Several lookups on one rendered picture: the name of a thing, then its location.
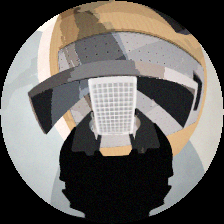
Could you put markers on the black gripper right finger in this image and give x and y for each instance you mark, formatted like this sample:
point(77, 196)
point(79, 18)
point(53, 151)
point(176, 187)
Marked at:
point(150, 139)

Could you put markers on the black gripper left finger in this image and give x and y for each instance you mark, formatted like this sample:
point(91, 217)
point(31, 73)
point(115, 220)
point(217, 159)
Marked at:
point(80, 142)

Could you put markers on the white well plate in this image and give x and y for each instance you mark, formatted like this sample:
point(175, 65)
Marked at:
point(109, 105)

